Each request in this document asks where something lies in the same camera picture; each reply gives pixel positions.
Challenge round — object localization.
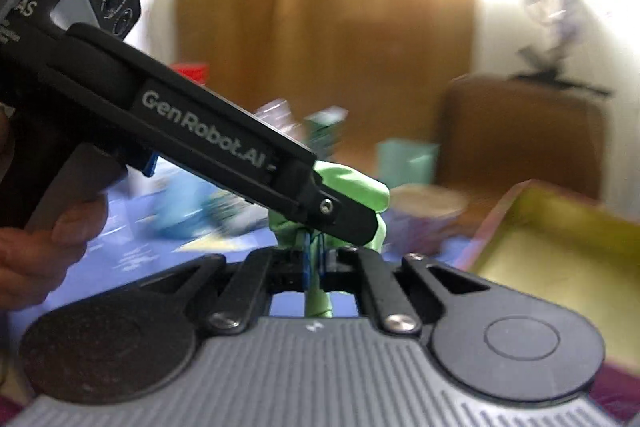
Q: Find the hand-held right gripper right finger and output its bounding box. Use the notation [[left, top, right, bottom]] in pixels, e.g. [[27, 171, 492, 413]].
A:
[[320, 247, 492, 336]]

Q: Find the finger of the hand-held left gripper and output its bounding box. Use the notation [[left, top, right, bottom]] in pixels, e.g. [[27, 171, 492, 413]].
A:
[[272, 155, 377, 249]]

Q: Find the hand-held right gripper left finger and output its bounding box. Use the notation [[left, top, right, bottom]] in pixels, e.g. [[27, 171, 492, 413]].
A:
[[150, 249, 308, 336]]

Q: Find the gold-lined tin box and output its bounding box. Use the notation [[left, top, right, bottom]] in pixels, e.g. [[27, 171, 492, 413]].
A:
[[454, 179, 640, 380]]

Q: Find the person's left hand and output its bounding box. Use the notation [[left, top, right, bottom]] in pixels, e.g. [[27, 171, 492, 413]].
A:
[[0, 107, 110, 311]]

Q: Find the red box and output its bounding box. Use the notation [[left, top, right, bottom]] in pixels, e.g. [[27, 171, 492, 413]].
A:
[[171, 62, 211, 84]]

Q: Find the teal cup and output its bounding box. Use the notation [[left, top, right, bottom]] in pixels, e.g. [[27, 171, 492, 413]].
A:
[[377, 139, 441, 194]]

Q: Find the green carton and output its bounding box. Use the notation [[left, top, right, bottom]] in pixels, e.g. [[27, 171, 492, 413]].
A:
[[304, 107, 349, 160]]

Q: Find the round wooden lid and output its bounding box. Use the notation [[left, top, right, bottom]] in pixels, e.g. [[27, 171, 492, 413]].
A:
[[392, 186, 470, 230]]

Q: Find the clear plastic packet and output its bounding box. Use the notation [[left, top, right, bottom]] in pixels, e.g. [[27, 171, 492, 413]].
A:
[[254, 99, 302, 134]]

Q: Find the blue printed mat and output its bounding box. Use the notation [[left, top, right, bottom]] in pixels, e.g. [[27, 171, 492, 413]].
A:
[[9, 154, 471, 338]]

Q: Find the brown wooden wardrobe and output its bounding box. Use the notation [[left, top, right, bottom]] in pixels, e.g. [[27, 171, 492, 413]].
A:
[[174, 0, 476, 190]]

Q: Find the brown armchair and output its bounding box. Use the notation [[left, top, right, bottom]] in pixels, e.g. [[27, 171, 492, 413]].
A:
[[439, 76, 607, 210]]

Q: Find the black stand with device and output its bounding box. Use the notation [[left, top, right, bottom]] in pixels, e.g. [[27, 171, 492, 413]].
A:
[[474, 0, 613, 96]]

